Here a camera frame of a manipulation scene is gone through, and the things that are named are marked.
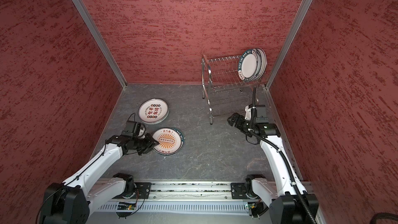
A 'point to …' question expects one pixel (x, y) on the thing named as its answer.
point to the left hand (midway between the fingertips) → (158, 147)
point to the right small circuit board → (251, 206)
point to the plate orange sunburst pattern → (170, 141)
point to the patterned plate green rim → (182, 138)
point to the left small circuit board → (126, 206)
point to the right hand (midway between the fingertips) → (232, 125)
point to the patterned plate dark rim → (249, 65)
